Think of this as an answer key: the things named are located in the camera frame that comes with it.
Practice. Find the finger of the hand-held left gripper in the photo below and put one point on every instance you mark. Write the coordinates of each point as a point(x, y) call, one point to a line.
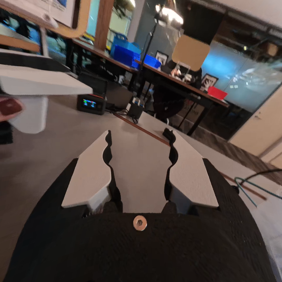
point(33, 61)
point(44, 81)

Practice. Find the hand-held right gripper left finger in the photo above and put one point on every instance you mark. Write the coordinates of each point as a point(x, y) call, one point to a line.
point(88, 176)

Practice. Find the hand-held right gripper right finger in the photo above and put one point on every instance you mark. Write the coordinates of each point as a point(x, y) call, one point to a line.
point(191, 180)

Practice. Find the person's left hand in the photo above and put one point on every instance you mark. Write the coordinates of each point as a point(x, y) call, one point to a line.
point(8, 108)

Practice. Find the wooden edged workbench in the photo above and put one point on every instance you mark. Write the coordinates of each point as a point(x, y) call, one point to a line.
point(19, 43)

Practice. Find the black battery charger with display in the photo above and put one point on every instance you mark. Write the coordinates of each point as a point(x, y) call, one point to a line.
point(90, 103)

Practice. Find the printed instruction sheet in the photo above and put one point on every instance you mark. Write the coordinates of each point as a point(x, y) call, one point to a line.
point(33, 6)

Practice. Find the wooden top desk black legs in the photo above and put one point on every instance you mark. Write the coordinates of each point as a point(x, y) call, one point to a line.
point(176, 82)
point(99, 50)

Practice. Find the instruction sheet on wooden stand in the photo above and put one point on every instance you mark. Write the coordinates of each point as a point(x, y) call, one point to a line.
point(83, 22)

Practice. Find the black power adapter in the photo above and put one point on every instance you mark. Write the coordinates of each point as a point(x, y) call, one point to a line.
point(135, 112)

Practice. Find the large dark blue bin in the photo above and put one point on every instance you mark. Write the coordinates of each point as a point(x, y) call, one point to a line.
point(122, 56)

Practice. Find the white door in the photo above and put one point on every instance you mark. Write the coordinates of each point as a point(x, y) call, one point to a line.
point(260, 123)

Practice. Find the small red box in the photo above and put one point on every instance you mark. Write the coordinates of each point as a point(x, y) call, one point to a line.
point(217, 92)

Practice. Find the framed black white marker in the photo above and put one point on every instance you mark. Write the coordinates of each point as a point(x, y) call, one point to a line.
point(209, 82)
point(162, 58)

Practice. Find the black light stand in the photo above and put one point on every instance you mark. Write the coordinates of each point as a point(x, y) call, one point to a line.
point(144, 66)

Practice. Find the small dark blue bin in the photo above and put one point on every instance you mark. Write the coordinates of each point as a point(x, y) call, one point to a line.
point(152, 61)

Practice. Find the plain wooden document stand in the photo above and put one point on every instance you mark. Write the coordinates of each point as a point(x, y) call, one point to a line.
point(190, 51)

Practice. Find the wooden support post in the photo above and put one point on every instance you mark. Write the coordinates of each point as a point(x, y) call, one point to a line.
point(104, 22)

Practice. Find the black wall panel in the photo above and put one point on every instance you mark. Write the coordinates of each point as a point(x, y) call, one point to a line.
point(202, 22)

